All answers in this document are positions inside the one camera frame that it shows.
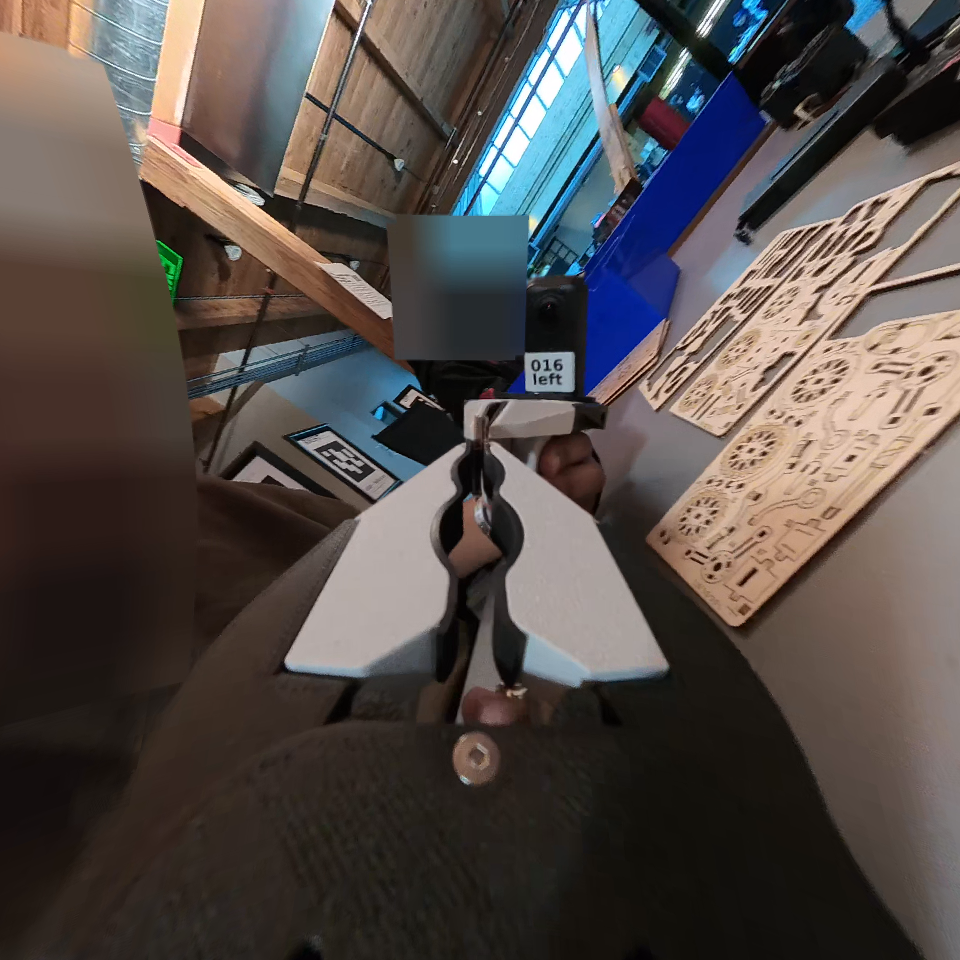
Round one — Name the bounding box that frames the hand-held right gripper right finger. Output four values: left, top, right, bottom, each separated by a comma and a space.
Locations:
480, 442, 671, 725

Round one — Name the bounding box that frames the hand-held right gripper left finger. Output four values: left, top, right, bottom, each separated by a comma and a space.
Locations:
285, 441, 475, 687

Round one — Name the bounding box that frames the small wooden puzzle piece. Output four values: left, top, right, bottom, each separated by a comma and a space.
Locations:
471, 438, 498, 537

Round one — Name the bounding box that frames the person's left hand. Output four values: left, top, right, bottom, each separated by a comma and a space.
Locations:
538, 431, 606, 517

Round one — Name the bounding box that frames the black office chair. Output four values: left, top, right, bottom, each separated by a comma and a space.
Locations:
372, 405, 466, 481

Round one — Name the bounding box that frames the person's brown clothing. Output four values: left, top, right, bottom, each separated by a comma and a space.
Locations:
0, 472, 361, 960

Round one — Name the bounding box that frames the cut-out wooden puzzle sheet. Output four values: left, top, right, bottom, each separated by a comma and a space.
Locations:
641, 161, 960, 412

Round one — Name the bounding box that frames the large framed marker poster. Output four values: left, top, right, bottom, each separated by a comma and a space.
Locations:
221, 442, 335, 500

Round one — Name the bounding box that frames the white paper notice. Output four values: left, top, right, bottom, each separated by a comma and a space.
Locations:
315, 261, 393, 320

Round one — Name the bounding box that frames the tall wooden panel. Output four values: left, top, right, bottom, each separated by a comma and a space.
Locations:
585, 7, 639, 192

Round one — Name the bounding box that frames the red cylinder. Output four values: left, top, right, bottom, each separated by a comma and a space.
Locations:
641, 97, 695, 147

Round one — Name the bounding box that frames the wooden beam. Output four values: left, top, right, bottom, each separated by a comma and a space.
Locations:
138, 138, 410, 369

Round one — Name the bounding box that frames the puzzle sheet with rectangular window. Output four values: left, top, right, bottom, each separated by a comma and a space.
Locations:
646, 311, 960, 627

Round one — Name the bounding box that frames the long black case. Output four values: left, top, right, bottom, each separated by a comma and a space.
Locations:
735, 63, 909, 241

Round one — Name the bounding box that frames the black monitor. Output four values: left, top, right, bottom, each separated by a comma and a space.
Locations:
637, 0, 856, 69

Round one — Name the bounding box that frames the black charging dock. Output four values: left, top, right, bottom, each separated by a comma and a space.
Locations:
761, 18, 871, 129

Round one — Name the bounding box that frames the grey metal cable tray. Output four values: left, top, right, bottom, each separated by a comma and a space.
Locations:
186, 333, 369, 399

